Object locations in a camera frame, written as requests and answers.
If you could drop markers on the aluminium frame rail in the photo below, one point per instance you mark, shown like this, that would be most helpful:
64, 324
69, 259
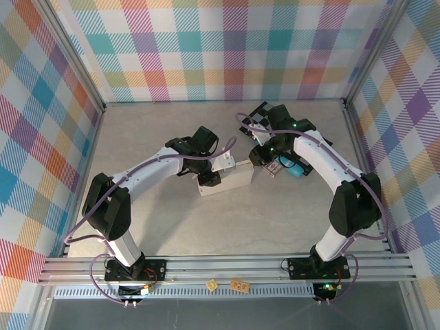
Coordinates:
223, 266

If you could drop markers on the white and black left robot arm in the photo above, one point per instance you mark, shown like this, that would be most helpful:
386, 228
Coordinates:
148, 172

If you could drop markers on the red patterned card box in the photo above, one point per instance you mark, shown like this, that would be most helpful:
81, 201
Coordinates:
272, 168

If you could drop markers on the aluminium frame post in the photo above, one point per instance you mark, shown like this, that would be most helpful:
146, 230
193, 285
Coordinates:
73, 55
374, 51

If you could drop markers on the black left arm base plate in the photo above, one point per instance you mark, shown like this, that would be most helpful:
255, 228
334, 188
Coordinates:
154, 269

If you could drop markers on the aluminium lower frame leg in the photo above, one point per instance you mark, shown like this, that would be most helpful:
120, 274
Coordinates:
412, 306
41, 309

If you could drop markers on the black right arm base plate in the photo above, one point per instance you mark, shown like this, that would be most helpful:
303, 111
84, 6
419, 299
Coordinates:
299, 268

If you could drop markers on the small yellow wooden tag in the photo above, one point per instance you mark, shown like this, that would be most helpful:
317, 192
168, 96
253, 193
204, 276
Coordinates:
211, 285

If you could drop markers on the black circuit board with connectors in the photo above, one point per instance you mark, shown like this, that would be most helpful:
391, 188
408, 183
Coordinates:
324, 290
134, 292

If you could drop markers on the white paper box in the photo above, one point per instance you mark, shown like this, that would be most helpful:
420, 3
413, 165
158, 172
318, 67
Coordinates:
233, 178

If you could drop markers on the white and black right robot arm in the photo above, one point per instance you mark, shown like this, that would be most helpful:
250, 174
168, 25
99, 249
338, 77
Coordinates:
330, 158

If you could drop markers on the teal blue bottle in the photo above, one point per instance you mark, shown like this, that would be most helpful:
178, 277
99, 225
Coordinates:
294, 170

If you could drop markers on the orange wooden tag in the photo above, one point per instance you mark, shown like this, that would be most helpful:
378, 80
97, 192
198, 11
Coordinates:
239, 285

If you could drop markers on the black grey checkerboard panel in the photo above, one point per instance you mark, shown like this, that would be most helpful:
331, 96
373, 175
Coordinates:
258, 111

